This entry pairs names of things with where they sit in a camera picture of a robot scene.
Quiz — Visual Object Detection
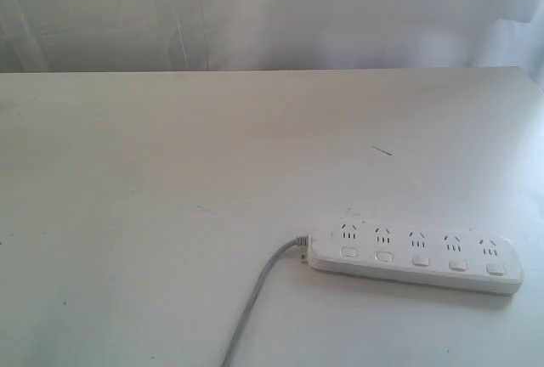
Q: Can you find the grey power cord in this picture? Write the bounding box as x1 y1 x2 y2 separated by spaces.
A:
218 236 309 367

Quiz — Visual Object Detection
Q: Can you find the white five-outlet power strip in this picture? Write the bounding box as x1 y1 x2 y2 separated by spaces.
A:
307 217 524 296

